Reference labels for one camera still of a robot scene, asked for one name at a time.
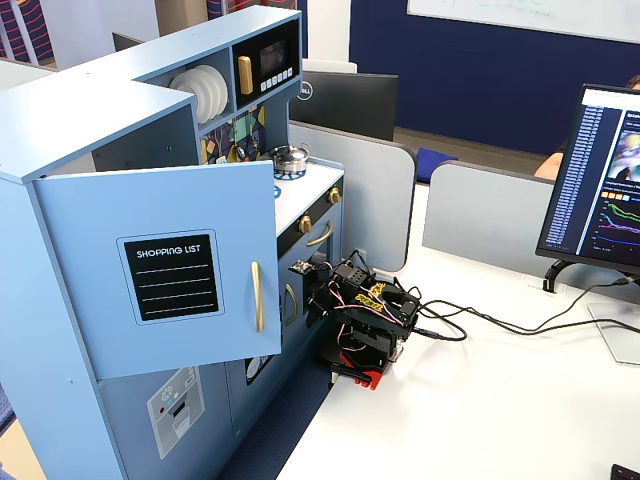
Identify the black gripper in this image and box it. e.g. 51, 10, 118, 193
305, 269, 343, 329

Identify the person's bare forearm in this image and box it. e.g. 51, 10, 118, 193
533, 151, 566, 182

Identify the red arm base clamp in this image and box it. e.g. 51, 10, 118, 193
328, 349, 397, 392

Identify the steel pot with lid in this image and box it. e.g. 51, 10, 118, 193
268, 143, 312, 174

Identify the grey desk divider rounded corner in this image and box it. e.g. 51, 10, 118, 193
288, 119, 419, 274

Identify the blue chair cushion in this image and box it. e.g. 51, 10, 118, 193
415, 146, 460, 185

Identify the grey desk divider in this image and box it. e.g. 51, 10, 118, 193
421, 160, 640, 294

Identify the blue shopping list cabinet door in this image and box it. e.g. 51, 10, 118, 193
31, 159, 284, 381

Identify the black Dell monitor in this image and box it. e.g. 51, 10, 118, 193
288, 69, 400, 143

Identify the white plate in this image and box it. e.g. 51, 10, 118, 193
168, 70, 199, 96
192, 65, 220, 123
202, 64, 231, 120
182, 67, 210, 124

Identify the black monitor stand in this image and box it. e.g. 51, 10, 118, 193
542, 258, 584, 294

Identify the monitor showing graphs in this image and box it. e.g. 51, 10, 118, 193
534, 83, 640, 277

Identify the blue toy kitchen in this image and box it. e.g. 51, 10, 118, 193
0, 4, 347, 480

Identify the whiteboard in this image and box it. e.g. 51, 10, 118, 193
405, 0, 640, 46

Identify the gold lower door handle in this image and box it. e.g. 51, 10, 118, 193
283, 282, 300, 327

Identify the gold cabinet door handle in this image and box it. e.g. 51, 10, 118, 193
249, 260, 266, 334

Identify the gold oven handle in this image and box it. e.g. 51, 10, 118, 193
305, 220, 334, 248

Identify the gold microwave handle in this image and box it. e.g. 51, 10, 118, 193
236, 55, 254, 97

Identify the silver monitor base plate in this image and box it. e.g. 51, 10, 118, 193
586, 301, 640, 367

